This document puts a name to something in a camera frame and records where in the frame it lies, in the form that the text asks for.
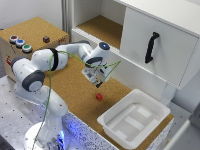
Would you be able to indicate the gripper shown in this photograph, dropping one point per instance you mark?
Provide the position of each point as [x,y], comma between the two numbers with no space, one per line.
[95,73]

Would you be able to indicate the white sliding door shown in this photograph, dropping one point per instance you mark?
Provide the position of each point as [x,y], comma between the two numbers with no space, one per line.
[166,50]

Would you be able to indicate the blue button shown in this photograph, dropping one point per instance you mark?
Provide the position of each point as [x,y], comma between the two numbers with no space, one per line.
[20,42]

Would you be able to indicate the pink block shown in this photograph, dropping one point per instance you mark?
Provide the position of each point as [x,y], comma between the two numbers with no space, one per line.
[99,96]

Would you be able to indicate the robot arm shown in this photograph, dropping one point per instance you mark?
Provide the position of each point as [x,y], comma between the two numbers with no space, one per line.
[50,60]

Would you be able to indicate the white cabinet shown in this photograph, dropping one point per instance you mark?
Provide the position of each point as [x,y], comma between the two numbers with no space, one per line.
[110,43]

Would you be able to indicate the red button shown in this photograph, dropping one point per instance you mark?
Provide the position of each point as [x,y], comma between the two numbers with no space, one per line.
[13,38]

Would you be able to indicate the green button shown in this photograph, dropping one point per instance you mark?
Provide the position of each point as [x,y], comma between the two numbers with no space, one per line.
[26,47]

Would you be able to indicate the white plastic box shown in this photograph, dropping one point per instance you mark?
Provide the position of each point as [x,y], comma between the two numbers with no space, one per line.
[133,118]

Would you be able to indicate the purple block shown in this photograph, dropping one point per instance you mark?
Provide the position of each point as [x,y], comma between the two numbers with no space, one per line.
[46,39]

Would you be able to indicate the wooden drawer box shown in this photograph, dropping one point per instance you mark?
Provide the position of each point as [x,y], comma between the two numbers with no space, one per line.
[31,35]

